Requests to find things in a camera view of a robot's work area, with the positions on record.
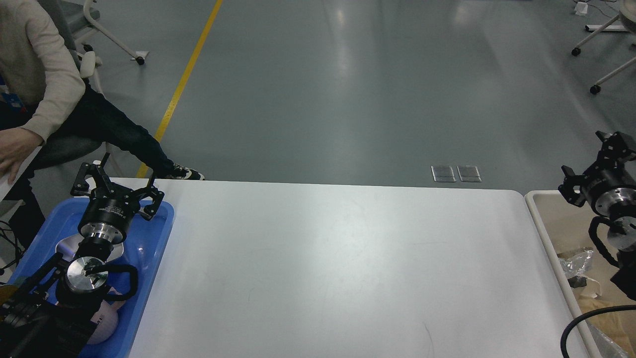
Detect floor socket plate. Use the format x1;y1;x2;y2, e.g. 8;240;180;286
457;165;482;182
431;165;457;182

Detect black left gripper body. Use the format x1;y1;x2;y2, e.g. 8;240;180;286
78;197;141;245

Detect grey office chair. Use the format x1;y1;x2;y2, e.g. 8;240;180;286
37;0;149;177

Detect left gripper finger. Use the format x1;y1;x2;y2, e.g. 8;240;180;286
70;152;116;199
124;173;165;221

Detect pink mug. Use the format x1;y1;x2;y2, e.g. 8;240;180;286
87;300;126;345

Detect beige waste bin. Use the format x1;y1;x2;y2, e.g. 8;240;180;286
525;190;635;358

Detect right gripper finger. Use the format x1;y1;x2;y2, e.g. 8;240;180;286
595;131;636;170
558;165;590;207

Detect person's hand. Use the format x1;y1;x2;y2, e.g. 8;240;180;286
0;128;44;185

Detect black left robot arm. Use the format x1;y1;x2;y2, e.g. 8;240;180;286
1;154;165;358

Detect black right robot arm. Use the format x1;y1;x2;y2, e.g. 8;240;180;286
558;131;636;300

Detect black cables at left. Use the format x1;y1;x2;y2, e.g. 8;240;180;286
0;219;23;276

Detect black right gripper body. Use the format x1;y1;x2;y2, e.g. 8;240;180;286
581;165;636;217

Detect white side table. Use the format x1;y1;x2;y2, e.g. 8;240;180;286
0;147;43;202

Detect metal rectangular tin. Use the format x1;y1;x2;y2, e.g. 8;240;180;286
55;234;124;263

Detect floor socket plate right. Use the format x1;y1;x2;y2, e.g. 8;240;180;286
457;165;482;182

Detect white chair base right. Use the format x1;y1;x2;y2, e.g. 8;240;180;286
567;0;635;96

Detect blue plastic tray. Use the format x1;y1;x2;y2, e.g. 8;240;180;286
7;197;174;358

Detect person in beige sweater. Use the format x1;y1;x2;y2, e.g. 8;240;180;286
0;0;204;248

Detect floor socket plate left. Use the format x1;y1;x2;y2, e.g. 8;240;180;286
431;165;457;182

